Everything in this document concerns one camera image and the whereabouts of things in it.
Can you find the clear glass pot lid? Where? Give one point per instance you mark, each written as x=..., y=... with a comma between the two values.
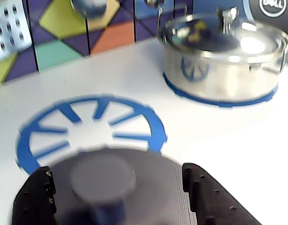
x=252, y=39

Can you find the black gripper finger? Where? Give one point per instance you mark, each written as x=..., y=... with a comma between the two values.
x=214, y=206
x=33, y=201

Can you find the dark gray pot lid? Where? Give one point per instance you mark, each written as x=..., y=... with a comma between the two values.
x=155, y=175

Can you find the shiny steel pot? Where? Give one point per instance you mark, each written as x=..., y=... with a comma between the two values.
x=228, y=82

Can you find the silver toy ladle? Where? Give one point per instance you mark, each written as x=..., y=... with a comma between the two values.
x=90, y=7

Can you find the silver slotted toy turner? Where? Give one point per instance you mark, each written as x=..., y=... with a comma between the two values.
x=10, y=30

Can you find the black Dell monitor base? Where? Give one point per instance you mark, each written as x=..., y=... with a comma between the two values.
x=273, y=5

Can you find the blue wooden toy kitchen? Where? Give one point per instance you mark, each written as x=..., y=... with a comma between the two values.
x=205, y=131

